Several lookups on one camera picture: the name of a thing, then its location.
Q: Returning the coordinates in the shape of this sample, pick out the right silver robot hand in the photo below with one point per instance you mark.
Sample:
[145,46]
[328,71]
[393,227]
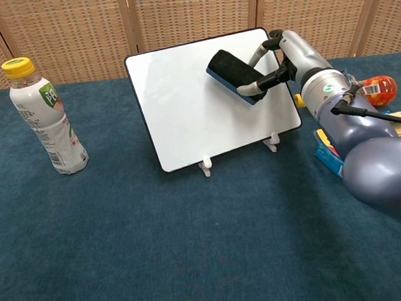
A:
[300,55]

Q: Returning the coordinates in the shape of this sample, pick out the black blue board eraser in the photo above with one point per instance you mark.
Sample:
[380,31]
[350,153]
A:
[229,71]

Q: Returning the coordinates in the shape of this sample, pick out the right robot arm grey silver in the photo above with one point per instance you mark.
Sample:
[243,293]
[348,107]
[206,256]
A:
[377,165]

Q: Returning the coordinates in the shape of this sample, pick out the razor blister pack yellow card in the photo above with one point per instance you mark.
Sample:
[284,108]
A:
[323,137]

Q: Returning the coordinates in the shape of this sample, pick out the orange drink bottle yellow cap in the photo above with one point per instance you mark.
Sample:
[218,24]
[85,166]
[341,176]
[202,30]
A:
[382,89]

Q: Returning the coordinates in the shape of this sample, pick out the blue biscuit box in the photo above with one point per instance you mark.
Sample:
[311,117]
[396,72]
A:
[326,157]

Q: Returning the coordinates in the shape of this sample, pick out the white plastic easel stand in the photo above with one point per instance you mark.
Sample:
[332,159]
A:
[206,162]

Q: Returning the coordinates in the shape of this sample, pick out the woven rattan folding screen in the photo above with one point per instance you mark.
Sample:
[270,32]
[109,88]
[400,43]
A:
[75,35]

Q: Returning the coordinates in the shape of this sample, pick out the teal blue table cloth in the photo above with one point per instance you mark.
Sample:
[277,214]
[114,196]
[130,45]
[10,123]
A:
[124,248]

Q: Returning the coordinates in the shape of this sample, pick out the white bottle yellow cap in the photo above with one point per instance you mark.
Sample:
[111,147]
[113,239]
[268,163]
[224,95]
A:
[47,126]

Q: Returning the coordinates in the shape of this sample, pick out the white dry-erase board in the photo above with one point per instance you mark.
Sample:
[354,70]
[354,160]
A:
[183,107]

